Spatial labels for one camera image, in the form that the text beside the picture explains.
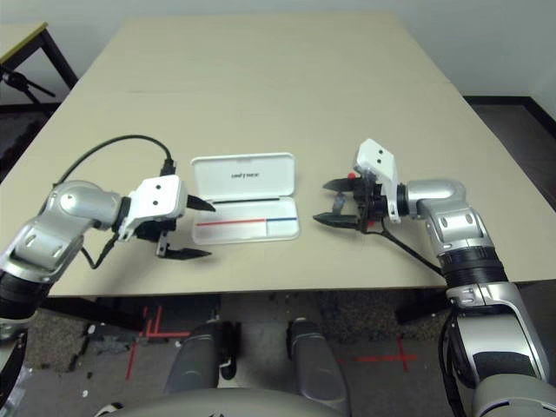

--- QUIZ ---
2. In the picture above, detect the side table with black frame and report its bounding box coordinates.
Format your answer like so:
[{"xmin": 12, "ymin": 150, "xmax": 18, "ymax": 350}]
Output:
[{"xmin": 0, "ymin": 21, "xmax": 79, "ymax": 105}]

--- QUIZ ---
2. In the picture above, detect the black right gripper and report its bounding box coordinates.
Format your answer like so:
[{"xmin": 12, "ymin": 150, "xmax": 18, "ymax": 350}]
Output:
[{"xmin": 312, "ymin": 173, "xmax": 390, "ymax": 234}]

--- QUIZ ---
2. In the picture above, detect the red black marker pen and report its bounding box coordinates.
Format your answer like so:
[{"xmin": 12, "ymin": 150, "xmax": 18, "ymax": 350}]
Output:
[{"xmin": 346, "ymin": 172, "xmax": 376, "ymax": 227}]

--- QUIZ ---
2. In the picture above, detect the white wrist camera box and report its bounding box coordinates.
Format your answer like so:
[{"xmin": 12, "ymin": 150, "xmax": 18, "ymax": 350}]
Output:
[
  {"xmin": 116, "ymin": 174, "xmax": 189, "ymax": 241},
  {"xmin": 352, "ymin": 138, "xmax": 401, "ymax": 225}
]

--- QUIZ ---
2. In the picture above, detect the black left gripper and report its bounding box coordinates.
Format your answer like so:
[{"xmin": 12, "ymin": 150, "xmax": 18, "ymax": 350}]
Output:
[{"xmin": 134, "ymin": 194, "xmax": 217, "ymax": 261}]

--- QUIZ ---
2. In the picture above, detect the grey robot torso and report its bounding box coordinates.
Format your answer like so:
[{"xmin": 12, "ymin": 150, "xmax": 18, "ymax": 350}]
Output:
[{"xmin": 108, "ymin": 388, "xmax": 340, "ymax": 417}]

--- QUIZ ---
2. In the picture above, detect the white plastic pencil case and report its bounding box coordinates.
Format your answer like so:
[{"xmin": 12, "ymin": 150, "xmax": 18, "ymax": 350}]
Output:
[{"xmin": 189, "ymin": 151, "xmax": 301, "ymax": 246}]

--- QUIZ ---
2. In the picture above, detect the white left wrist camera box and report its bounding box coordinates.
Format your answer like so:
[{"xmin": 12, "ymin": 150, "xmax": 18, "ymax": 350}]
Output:
[{"xmin": 116, "ymin": 174, "xmax": 189, "ymax": 241}]

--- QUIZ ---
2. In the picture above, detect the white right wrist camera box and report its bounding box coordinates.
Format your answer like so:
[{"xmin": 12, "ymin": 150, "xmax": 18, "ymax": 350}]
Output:
[{"xmin": 352, "ymin": 138, "xmax": 401, "ymax": 225}]

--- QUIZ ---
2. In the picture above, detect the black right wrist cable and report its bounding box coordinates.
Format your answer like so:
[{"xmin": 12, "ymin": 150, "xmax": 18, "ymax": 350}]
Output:
[{"xmin": 362, "ymin": 228, "xmax": 461, "ymax": 417}]

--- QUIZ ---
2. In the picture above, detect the grey robot leg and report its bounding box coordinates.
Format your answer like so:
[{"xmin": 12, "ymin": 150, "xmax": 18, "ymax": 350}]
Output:
[
  {"xmin": 162, "ymin": 319, "xmax": 240, "ymax": 396},
  {"xmin": 286, "ymin": 317, "xmax": 351, "ymax": 414}
]

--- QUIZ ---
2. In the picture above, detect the grey robot left leg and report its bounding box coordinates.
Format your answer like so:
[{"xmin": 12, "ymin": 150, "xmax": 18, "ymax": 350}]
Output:
[{"xmin": 162, "ymin": 319, "xmax": 240, "ymax": 396}]

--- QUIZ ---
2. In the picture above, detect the black tripod stand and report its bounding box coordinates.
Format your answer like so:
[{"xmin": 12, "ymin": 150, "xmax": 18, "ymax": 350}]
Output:
[{"xmin": 0, "ymin": 64, "xmax": 57, "ymax": 97}]

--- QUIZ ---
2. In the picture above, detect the grey robot right leg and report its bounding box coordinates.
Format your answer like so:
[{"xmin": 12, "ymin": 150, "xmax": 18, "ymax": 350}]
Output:
[{"xmin": 286, "ymin": 317, "xmax": 351, "ymax": 414}]

